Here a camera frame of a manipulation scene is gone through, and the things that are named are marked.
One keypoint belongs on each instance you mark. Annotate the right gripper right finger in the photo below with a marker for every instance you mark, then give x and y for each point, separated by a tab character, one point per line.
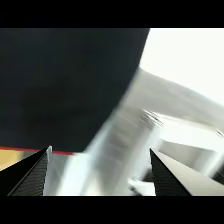
173	176

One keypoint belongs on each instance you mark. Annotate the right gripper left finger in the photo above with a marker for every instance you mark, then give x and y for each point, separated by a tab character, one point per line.
29	175

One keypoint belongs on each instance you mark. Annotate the silver frame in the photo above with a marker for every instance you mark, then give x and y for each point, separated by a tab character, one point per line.
133	133

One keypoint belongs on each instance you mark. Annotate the black garment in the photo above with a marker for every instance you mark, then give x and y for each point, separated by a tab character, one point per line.
63	86

